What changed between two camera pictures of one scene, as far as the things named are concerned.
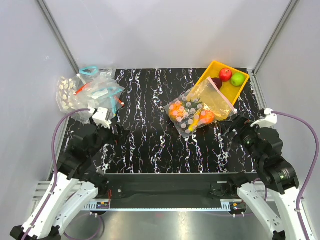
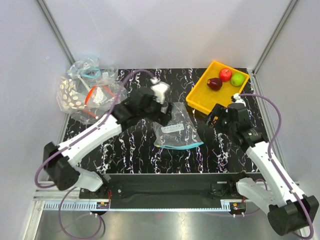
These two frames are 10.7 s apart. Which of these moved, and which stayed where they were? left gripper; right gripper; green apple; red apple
Moved: right gripper; left gripper
Stayed: green apple; red apple
